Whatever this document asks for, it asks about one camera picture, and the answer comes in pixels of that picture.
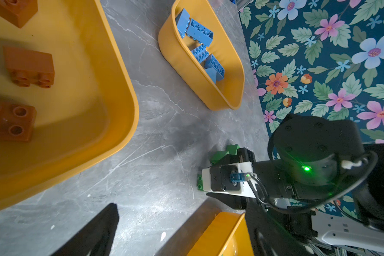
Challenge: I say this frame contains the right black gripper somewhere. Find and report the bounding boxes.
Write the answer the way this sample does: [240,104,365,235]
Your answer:
[215,148,256,165]

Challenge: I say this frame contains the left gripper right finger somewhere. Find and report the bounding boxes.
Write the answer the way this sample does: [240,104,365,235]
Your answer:
[245,202,307,256]

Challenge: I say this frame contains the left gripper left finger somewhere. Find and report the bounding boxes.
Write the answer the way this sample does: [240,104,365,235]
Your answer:
[53,203,119,256]

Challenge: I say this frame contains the green cube brick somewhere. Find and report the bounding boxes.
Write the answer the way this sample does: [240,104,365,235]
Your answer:
[226,144,240,155]
[210,150,229,165]

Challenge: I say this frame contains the blue long brick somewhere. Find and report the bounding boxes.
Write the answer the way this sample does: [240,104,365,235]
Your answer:
[186,19,213,47]
[191,44,209,63]
[176,9,191,38]

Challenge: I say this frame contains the orange small brick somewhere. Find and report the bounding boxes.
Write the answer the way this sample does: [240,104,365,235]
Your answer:
[0,0,38,28]

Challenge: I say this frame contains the light blue slope brick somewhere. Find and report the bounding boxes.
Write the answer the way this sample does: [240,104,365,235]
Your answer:
[205,67,217,84]

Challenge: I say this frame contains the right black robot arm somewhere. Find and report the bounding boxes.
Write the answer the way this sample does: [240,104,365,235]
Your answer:
[202,114,384,256]

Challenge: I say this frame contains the yellow bin front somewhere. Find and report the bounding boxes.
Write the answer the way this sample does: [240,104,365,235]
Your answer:
[188,212,254,256]

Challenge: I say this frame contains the yellow bin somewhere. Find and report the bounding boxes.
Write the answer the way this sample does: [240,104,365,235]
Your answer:
[159,1,245,111]
[0,1,139,211]
[188,212,254,256]

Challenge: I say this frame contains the yellow bin back right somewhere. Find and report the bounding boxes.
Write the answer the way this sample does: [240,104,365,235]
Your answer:
[159,1,245,111]

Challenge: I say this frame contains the yellow bin back left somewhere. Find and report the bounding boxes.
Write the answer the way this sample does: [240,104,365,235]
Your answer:
[0,1,139,211]

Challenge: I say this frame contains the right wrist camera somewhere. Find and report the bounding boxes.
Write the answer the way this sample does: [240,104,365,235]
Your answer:
[202,162,255,198]

